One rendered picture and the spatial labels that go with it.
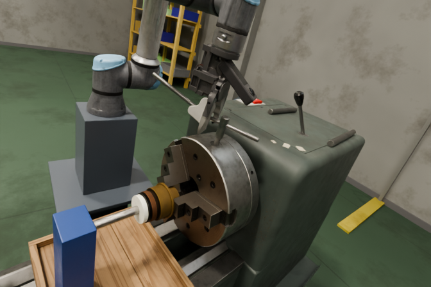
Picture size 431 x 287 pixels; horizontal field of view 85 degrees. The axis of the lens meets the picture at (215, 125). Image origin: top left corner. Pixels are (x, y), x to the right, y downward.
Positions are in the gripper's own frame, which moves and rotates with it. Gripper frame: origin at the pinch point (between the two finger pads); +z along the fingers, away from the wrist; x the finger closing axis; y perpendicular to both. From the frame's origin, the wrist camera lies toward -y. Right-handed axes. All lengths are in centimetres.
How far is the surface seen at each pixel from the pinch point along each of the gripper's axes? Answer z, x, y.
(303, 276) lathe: 71, -38, -58
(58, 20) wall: 123, -404, 597
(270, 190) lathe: 11.7, -3.4, -21.9
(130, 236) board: 40.0, 11.9, 9.4
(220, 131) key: -0.5, 1.0, -3.6
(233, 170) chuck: 6.5, 3.9, -10.9
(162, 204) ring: 17.0, 15.3, 0.4
